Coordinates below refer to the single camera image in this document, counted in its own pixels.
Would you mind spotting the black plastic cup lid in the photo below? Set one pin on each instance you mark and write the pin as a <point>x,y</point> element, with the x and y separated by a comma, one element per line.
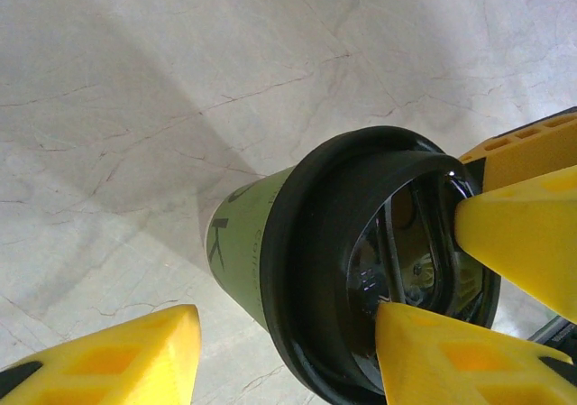
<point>306,242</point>

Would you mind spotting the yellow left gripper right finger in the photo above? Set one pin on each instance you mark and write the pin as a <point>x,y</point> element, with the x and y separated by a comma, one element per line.
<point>405,355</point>

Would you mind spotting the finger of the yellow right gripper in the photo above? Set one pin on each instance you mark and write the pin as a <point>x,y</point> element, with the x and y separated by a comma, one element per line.
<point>518,233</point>
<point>527,157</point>

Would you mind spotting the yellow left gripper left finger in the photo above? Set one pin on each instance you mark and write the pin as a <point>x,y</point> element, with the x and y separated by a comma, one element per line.
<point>171,333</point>

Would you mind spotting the green paper coffee cup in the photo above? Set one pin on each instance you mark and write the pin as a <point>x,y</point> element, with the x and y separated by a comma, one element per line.
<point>243,251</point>

